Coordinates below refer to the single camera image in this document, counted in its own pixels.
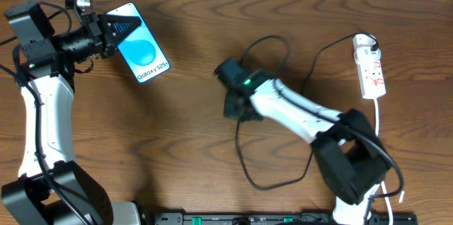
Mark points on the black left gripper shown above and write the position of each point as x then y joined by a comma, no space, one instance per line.
100,33

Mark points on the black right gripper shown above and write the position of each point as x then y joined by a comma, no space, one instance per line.
233,107

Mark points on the blue Galaxy smartphone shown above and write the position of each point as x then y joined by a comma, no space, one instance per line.
140,49

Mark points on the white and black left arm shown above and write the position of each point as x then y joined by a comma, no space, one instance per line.
52,188

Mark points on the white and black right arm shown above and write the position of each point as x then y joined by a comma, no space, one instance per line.
349,154

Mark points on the white power strip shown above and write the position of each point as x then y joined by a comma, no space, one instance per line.
367,56

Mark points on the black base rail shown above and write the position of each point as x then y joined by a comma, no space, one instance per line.
242,219

